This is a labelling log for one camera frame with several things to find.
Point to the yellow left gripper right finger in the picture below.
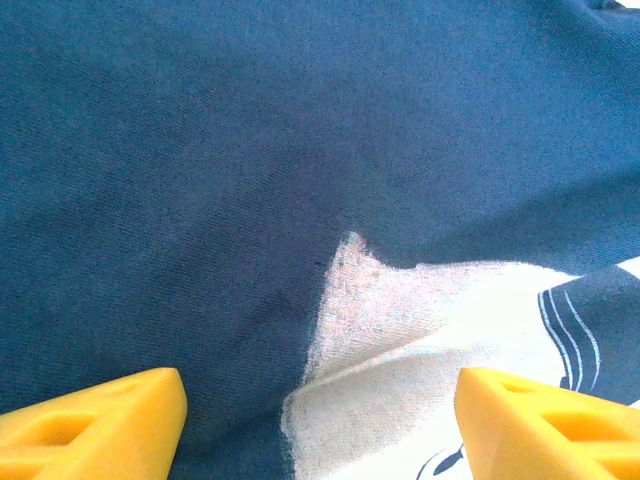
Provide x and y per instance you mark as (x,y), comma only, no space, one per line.
(540,435)

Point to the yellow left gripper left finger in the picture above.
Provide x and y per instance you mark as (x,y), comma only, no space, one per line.
(90,435)

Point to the dark blue t-shirt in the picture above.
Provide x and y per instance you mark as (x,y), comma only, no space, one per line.
(200,150)

